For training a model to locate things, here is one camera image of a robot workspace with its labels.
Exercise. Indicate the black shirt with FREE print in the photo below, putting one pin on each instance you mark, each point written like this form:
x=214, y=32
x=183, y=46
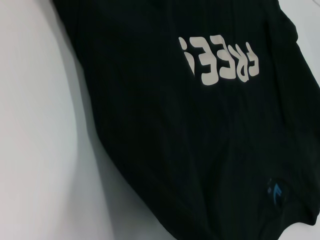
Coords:
x=175, y=125

